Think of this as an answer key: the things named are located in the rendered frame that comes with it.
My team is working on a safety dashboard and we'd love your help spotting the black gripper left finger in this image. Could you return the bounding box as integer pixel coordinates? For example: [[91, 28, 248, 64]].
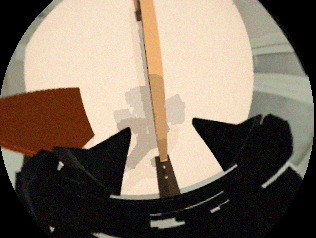
[[52, 127, 131, 196]]

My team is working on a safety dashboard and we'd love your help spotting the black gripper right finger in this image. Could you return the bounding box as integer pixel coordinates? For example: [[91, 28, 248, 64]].
[[193, 115, 263, 172]]

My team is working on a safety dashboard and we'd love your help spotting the long tan wooden bar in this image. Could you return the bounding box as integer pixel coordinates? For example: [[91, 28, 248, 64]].
[[138, 0, 167, 161]]

